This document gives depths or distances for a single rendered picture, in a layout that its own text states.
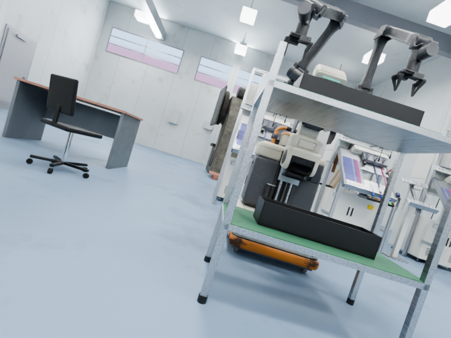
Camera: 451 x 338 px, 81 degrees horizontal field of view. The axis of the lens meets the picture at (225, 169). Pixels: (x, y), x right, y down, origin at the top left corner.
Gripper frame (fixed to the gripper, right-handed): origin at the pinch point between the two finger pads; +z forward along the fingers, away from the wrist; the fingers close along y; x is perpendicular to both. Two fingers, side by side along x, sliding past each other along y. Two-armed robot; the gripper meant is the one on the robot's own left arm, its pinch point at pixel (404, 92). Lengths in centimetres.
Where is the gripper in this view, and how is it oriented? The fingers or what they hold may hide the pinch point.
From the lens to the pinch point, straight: 157.8
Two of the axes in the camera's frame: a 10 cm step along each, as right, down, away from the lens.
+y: 9.5, 3.0, 0.2
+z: -3.0, 9.5, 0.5
